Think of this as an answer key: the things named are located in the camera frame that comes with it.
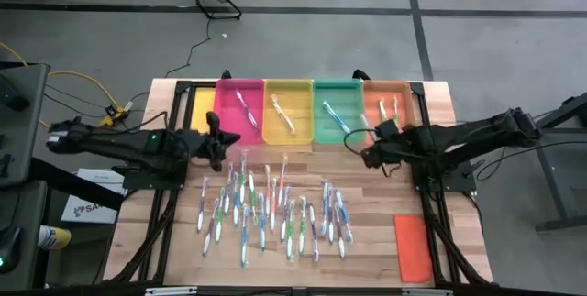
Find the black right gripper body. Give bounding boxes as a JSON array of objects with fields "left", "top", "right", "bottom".
[{"left": 373, "top": 126, "right": 426, "bottom": 167}]

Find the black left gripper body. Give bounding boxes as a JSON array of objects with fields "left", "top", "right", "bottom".
[{"left": 190, "top": 128, "right": 242, "bottom": 159}]

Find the orange toothbrush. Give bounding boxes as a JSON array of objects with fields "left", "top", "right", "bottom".
[
  {"left": 263, "top": 163, "right": 273, "bottom": 219},
  {"left": 269, "top": 177, "right": 280, "bottom": 233},
  {"left": 277, "top": 152, "right": 291, "bottom": 208},
  {"left": 269, "top": 93, "right": 297, "bottom": 136}
]

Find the pink translucent plastic bin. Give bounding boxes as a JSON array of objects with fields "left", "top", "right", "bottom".
[{"left": 213, "top": 78, "right": 267, "bottom": 147}]

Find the yellow flat plastic lid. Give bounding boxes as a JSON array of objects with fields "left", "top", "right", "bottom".
[{"left": 190, "top": 86, "right": 216, "bottom": 135}]

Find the green translucent plastic bin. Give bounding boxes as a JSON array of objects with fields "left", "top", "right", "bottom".
[{"left": 312, "top": 78, "right": 366, "bottom": 146}]

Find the orange translucent plastic bin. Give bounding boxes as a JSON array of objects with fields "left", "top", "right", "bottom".
[{"left": 361, "top": 79, "right": 418, "bottom": 147}]

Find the yellow translucent plastic bin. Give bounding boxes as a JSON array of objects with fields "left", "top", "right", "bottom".
[{"left": 262, "top": 78, "right": 316, "bottom": 147}]

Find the orange flat plastic lid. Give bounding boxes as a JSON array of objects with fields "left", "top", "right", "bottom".
[{"left": 393, "top": 214, "right": 435, "bottom": 283}]

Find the yellow power plug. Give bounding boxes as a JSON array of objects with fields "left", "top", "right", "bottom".
[{"left": 98, "top": 103, "right": 135, "bottom": 128}]

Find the white printed cardboard box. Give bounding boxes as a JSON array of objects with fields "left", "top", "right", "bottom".
[{"left": 61, "top": 168, "right": 127, "bottom": 225}]

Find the black diagonal beam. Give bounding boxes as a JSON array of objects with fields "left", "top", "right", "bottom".
[{"left": 28, "top": 156, "right": 125, "bottom": 213}]

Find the white yellow canister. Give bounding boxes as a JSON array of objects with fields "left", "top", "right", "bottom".
[{"left": 38, "top": 225, "right": 72, "bottom": 252}]

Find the dark grey desk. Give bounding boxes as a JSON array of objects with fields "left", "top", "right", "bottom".
[{"left": 0, "top": 180, "right": 50, "bottom": 291}]

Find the black computer mouse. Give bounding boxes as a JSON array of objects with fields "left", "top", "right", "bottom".
[{"left": 0, "top": 225, "right": 23, "bottom": 275}]

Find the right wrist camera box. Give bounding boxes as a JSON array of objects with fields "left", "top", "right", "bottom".
[{"left": 376, "top": 120, "right": 401, "bottom": 140}]

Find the black metal rig frame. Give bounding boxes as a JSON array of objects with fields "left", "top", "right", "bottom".
[
  {"left": 409, "top": 81, "right": 494, "bottom": 286},
  {"left": 103, "top": 79, "right": 219, "bottom": 286}
]

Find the black fan cable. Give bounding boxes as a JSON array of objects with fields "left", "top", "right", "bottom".
[{"left": 163, "top": 14, "right": 213, "bottom": 80}]

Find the black front rail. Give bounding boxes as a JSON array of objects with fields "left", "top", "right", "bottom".
[{"left": 0, "top": 281, "right": 587, "bottom": 296}]

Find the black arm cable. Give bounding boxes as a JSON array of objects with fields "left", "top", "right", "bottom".
[{"left": 475, "top": 139, "right": 587, "bottom": 182}]

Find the yellow cable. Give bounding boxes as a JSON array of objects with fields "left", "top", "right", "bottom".
[{"left": 0, "top": 41, "right": 121, "bottom": 135}]

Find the black desk frame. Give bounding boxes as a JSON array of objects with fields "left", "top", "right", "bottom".
[{"left": 508, "top": 90, "right": 587, "bottom": 234}]

